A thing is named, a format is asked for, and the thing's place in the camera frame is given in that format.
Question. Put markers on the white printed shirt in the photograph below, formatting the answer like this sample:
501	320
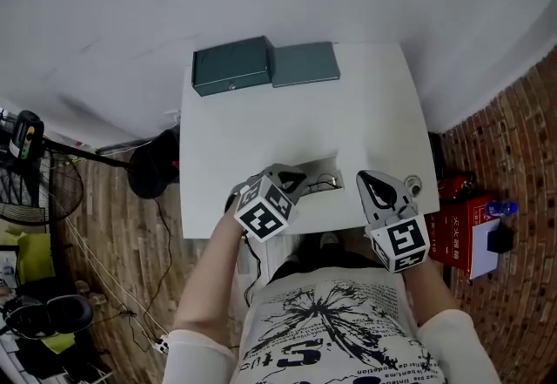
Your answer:
322	330

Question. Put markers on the red fire extinguisher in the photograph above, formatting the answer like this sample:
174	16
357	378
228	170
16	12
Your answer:
457	184

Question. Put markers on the dark green flat box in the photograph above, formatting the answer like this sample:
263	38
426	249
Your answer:
304	64

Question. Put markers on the red cardboard box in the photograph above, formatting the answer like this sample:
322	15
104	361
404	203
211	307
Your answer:
452	234

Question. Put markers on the white round table grommet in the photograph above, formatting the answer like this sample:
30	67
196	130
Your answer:
413	185

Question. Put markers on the person's grey shoe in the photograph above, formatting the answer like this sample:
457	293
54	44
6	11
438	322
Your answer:
329	240

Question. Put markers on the black standing fan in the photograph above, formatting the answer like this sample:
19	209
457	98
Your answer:
154	164

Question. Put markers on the dark green lockable metal box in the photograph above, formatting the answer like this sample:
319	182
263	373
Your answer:
230	66

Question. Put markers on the black thin-framed glasses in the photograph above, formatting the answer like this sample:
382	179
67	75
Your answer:
325	185

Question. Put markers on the person's left forearm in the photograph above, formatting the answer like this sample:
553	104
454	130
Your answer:
211	269

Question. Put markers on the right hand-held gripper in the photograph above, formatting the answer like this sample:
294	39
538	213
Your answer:
402	243

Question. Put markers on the black trousers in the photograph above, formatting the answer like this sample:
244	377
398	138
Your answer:
322	262

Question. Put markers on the person's right forearm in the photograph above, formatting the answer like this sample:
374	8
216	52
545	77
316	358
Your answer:
428	291

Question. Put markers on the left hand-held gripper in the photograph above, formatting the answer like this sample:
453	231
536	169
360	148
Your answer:
261	212

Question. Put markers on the white glasses case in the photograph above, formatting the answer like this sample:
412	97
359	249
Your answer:
320	163

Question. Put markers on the small black box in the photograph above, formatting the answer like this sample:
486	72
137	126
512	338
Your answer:
500	238

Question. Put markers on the white power strip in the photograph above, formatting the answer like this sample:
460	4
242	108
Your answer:
162	345

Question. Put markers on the white paper sheet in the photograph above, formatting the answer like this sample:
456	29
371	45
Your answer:
484	251

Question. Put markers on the blue water bottle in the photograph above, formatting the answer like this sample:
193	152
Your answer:
502	208

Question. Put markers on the yellow-green bag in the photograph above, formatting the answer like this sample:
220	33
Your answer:
32	253

